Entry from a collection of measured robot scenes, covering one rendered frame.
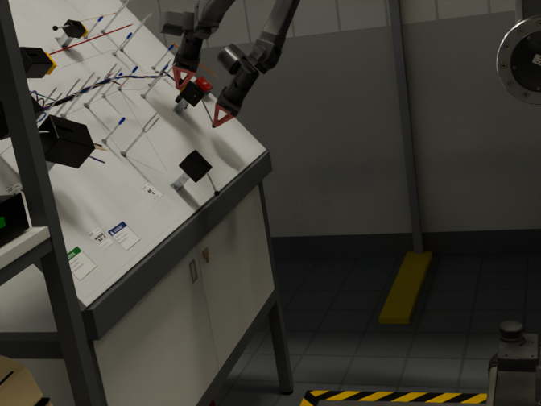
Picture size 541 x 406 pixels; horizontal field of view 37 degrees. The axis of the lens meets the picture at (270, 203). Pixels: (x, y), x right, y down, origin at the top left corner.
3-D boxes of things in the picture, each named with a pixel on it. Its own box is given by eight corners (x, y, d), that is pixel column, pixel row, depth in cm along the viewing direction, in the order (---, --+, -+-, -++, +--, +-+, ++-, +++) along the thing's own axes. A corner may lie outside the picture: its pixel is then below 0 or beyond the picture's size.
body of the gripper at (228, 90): (216, 105, 223) (229, 84, 219) (221, 90, 231) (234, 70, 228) (236, 116, 224) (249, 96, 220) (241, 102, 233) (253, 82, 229)
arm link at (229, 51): (266, 50, 217) (278, 60, 225) (240, 23, 221) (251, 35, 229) (237, 82, 218) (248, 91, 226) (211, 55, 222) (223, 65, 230)
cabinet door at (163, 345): (219, 371, 216) (194, 234, 205) (131, 503, 167) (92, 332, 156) (212, 371, 217) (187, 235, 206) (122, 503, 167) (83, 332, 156)
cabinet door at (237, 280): (277, 288, 266) (259, 175, 255) (221, 370, 216) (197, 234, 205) (269, 288, 267) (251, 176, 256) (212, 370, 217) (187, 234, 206)
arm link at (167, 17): (212, 34, 209) (213, 3, 211) (170, 26, 205) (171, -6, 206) (197, 49, 220) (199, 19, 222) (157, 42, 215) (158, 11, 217)
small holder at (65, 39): (38, 35, 204) (53, 14, 201) (64, 39, 212) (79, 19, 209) (47, 47, 203) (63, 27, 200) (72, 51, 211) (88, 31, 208)
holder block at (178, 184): (199, 214, 200) (224, 189, 195) (164, 180, 199) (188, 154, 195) (205, 209, 204) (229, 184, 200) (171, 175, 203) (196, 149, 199)
